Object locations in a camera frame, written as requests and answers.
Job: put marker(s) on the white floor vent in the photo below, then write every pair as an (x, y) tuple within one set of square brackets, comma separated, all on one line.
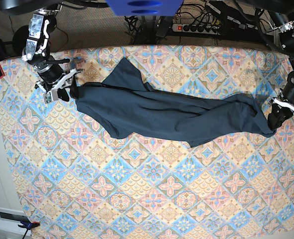
[(10, 219)]

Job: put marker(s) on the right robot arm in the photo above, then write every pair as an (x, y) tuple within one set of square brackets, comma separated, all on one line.
[(55, 83)]

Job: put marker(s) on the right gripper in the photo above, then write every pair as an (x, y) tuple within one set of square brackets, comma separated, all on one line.
[(49, 74)]

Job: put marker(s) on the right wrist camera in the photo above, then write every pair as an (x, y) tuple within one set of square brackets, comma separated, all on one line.
[(50, 96)]

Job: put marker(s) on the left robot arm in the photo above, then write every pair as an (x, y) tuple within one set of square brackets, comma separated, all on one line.
[(283, 104)]

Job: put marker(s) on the blue orange clamp bottom left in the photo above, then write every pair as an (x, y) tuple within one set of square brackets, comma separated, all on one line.
[(25, 225)]

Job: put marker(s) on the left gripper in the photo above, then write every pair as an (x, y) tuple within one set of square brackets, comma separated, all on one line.
[(278, 114)]

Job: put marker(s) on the white power strip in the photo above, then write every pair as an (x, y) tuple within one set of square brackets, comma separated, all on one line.
[(197, 28)]

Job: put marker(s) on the patterned tile tablecloth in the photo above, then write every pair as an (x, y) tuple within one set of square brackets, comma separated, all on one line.
[(78, 182)]

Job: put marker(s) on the dark navy t-shirt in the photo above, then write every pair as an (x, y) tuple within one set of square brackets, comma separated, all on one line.
[(123, 104)]

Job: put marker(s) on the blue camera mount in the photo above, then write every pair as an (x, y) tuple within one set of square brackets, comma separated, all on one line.
[(144, 7)]

